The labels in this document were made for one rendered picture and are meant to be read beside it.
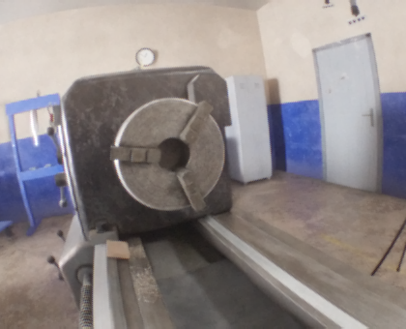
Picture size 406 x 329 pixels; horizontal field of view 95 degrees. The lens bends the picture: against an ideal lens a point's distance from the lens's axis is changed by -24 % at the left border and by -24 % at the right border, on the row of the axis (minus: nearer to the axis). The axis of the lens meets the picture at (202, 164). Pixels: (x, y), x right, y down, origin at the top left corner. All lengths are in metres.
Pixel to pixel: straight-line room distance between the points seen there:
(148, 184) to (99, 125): 0.27
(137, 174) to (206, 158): 0.16
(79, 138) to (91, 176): 0.11
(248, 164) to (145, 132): 3.71
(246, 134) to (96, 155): 3.54
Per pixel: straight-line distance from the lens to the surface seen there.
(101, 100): 0.72
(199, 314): 0.62
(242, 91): 4.13
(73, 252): 0.85
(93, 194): 0.74
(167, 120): 0.53
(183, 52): 4.43
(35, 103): 3.68
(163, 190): 0.54
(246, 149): 4.13
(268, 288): 0.53
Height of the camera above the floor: 1.16
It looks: 10 degrees down
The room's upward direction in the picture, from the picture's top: 7 degrees counter-clockwise
